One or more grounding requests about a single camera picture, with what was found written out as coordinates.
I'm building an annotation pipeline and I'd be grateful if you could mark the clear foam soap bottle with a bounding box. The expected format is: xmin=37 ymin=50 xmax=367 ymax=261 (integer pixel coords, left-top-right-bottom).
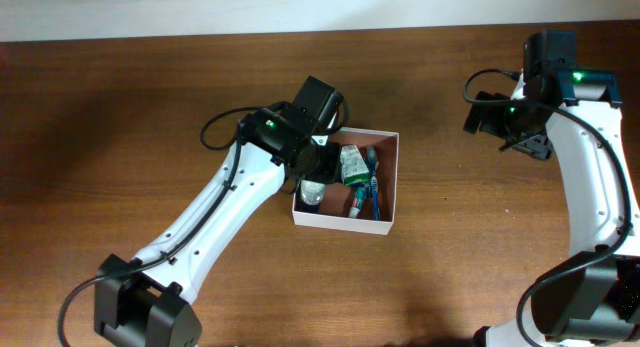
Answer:
xmin=299 ymin=180 xmax=326 ymax=208

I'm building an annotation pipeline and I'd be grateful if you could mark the green white soap packet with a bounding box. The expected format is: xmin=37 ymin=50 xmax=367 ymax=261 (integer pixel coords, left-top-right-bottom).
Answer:
xmin=340 ymin=145 xmax=370 ymax=185

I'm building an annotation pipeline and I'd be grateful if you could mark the blue white toothbrush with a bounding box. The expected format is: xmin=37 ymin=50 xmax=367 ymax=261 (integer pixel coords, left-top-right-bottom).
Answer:
xmin=367 ymin=146 xmax=381 ymax=221

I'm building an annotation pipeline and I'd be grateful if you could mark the teal toothpaste tube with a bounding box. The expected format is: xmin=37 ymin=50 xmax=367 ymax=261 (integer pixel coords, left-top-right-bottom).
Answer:
xmin=348 ymin=186 xmax=367 ymax=219

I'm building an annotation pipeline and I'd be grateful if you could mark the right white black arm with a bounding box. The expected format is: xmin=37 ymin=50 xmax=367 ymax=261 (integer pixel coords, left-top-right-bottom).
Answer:
xmin=464 ymin=30 xmax=639 ymax=347

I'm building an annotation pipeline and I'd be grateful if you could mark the white cardboard box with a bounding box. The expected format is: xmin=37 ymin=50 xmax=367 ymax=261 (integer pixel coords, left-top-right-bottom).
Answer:
xmin=292 ymin=127 xmax=400 ymax=235

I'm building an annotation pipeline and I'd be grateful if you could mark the left black cable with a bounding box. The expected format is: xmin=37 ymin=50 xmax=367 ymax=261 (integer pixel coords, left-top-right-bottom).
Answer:
xmin=57 ymin=99 xmax=351 ymax=347

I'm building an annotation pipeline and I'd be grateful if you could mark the black cable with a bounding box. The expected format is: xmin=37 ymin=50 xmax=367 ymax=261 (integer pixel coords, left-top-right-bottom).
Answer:
xmin=463 ymin=67 xmax=634 ymax=347
xmin=57 ymin=99 xmax=351 ymax=347

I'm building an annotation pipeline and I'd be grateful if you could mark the right black cable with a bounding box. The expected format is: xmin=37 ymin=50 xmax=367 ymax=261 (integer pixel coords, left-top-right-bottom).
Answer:
xmin=463 ymin=67 xmax=634 ymax=347

